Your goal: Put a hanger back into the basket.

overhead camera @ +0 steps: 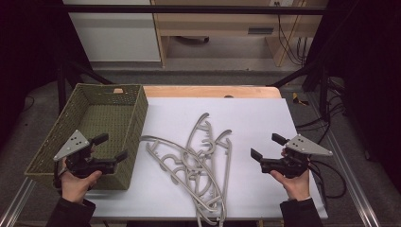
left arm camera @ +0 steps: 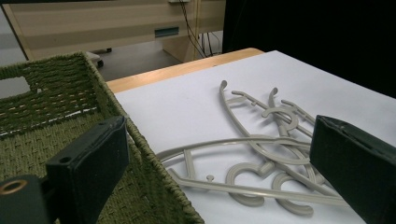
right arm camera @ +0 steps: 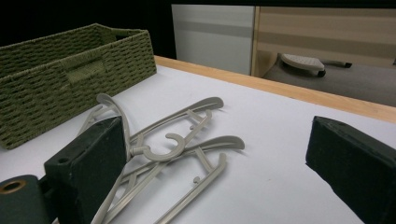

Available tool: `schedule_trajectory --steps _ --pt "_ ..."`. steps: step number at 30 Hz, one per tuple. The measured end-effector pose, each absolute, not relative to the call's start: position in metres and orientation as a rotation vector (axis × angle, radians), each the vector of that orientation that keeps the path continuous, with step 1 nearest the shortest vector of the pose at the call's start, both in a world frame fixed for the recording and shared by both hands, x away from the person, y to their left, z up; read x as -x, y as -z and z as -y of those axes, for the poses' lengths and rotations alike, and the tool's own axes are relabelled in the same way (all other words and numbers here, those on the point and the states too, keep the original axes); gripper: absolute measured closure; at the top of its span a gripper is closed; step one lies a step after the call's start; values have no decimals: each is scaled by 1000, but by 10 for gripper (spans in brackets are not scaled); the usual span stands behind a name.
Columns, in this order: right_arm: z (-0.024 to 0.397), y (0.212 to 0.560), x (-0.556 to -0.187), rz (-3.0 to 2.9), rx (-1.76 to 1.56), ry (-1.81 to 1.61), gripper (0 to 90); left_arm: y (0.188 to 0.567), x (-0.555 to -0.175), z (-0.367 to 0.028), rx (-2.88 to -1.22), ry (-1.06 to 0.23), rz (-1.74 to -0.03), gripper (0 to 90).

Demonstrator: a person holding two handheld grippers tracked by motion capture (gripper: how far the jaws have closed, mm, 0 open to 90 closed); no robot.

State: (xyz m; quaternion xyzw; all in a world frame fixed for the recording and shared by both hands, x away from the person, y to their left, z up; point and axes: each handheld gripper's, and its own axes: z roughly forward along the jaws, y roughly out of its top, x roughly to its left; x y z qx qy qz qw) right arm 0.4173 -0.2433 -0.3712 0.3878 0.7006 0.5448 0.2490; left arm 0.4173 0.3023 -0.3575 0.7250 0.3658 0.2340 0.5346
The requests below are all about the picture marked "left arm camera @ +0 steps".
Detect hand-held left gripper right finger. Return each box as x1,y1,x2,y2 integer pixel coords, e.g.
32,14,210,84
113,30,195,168
309,115,396,224

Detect grey plastic clothes hanger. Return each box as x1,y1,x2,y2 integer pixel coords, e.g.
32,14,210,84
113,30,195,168
232,87,317,139
219,79,328,217
156,134,348,208

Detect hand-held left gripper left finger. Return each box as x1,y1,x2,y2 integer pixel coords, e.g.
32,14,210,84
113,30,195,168
45,115,130,224

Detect light wooden desk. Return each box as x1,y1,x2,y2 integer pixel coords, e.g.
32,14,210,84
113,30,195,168
1,0,227,63

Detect office chair base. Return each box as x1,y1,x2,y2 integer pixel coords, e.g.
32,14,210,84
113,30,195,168
84,47,113,69

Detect white table sheet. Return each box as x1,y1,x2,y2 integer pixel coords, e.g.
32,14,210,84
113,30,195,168
114,49,396,224

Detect green woven basket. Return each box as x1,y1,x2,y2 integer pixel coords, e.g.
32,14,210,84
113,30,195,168
0,50,205,224

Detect bundle of black wall cables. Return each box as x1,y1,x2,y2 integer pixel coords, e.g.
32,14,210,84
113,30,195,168
178,0,223,60

